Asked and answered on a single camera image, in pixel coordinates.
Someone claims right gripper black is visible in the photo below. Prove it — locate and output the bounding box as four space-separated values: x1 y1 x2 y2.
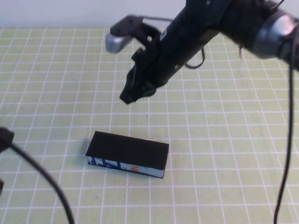
119 29 206 105

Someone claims black glasses case printed side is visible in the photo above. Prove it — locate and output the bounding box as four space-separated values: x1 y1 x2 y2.
85 130 170 179

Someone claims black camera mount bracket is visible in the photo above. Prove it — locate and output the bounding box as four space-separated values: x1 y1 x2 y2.
134 21 162 49

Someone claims green white grid tablecloth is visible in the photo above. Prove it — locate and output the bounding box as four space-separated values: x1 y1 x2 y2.
0 26 299 224

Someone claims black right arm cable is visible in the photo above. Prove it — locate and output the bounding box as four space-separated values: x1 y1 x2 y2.
140 0 299 224

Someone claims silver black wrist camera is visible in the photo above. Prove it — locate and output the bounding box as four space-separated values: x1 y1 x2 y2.
104 15 143 54

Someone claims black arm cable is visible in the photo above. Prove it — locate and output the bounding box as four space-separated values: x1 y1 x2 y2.
8 140 75 224
140 0 299 224

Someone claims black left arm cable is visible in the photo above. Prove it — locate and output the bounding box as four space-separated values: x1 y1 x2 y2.
8 140 75 224

